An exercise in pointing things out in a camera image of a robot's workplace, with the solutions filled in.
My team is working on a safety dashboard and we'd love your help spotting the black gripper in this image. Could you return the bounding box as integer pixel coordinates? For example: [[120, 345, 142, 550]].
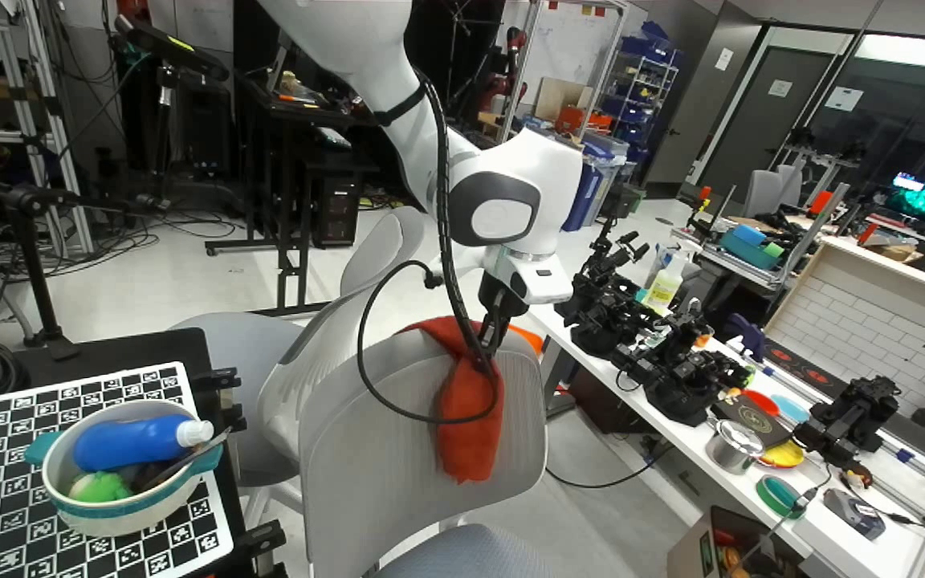
[[468, 263, 541, 363]]

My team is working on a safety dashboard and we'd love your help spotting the orange towel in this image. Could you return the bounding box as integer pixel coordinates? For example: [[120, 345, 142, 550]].
[[410, 313, 551, 490]]

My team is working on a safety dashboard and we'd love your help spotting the grey mesh office chair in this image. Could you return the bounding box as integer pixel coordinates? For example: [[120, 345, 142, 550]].
[[173, 203, 440, 493]]

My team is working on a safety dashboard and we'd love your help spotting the black robotic device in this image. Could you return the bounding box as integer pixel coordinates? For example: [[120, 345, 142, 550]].
[[552, 218, 660, 363]]

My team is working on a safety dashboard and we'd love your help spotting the blue barrel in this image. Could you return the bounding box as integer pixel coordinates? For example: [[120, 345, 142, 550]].
[[564, 132, 634, 235]]

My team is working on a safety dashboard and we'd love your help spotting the pale yellow bottle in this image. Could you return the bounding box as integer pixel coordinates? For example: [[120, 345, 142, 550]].
[[642, 250, 692, 318]]

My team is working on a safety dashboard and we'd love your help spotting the black equipment cluster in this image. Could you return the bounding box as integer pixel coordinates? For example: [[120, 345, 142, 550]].
[[616, 318, 754, 426]]

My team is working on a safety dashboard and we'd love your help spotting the long white work table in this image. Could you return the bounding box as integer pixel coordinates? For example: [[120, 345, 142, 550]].
[[523, 191, 925, 578]]

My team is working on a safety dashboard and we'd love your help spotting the black metal rack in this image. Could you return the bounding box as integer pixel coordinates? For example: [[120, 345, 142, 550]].
[[203, 63, 402, 315]]

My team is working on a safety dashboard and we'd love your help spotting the metal cup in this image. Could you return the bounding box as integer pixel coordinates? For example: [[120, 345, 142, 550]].
[[705, 418, 770, 476]]

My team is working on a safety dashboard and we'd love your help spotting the teal container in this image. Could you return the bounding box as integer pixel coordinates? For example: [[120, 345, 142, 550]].
[[717, 221, 792, 270]]

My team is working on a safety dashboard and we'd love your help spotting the red disc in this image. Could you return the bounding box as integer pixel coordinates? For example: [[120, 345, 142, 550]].
[[740, 389, 780, 418]]

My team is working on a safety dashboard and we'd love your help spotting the shelf with blue bins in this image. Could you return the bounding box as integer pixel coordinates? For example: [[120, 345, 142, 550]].
[[601, 19, 692, 173]]

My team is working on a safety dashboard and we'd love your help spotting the blue disc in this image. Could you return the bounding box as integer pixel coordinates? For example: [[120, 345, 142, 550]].
[[774, 395, 812, 430]]

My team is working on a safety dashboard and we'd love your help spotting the metal spoon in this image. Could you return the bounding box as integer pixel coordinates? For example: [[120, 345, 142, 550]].
[[134, 422, 243, 496]]

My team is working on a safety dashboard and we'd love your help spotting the toaster oven with toys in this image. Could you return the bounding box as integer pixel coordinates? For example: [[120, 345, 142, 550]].
[[665, 502, 810, 578]]

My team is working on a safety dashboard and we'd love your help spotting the blue plastic bottle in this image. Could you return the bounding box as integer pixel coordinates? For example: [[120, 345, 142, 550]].
[[69, 413, 219, 476]]

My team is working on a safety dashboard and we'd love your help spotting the black platform table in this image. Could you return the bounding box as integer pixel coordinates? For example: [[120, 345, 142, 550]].
[[9, 324, 274, 578]]

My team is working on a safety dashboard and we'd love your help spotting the green toy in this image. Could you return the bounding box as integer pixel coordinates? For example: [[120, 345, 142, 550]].
[[65, 470, 134, 508]]

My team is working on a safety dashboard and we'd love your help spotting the white bowl teal rim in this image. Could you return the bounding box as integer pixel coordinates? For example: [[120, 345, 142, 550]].
[[27, 395, 232, 539]]

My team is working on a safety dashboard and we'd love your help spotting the lit computer monitor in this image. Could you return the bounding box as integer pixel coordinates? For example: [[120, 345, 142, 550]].
[[876, 164, 925, 235]]

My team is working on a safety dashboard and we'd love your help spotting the black tripod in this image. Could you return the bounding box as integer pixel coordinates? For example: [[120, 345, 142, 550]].
[[0, 179, 74, 350]]

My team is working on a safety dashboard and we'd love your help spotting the white metal shelf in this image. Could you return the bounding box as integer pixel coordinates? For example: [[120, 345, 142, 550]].
[[0, 0, 96, 266]]

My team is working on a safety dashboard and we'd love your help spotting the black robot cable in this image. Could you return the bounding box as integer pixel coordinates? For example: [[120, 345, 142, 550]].
[[352, 78, 507, 426]]

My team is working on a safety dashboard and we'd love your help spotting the thin black floor cable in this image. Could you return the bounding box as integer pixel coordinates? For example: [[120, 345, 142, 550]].
[[544, 436, 667, 496]]

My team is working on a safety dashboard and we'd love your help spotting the black camera device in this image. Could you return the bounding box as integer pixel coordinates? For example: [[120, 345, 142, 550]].
[[795, 373, 907, 459]]

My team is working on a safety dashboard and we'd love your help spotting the white brick wall panel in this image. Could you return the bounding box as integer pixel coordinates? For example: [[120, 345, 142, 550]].
[[762, 235, 925, 430]]

